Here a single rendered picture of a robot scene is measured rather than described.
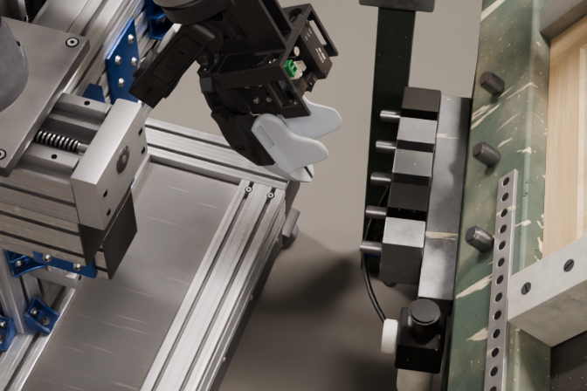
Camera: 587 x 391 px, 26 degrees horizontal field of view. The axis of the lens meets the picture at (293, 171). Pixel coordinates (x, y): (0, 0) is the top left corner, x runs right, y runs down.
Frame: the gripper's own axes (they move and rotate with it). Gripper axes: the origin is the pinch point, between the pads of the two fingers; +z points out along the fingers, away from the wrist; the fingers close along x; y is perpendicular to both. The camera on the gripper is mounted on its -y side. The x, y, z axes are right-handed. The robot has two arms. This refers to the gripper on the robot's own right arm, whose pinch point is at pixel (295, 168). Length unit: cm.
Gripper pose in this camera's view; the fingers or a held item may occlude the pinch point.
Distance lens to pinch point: 105.8
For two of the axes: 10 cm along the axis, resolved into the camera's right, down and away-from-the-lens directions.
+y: 8.4, -0.7, -5.4
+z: 4.4, 6.9, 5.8
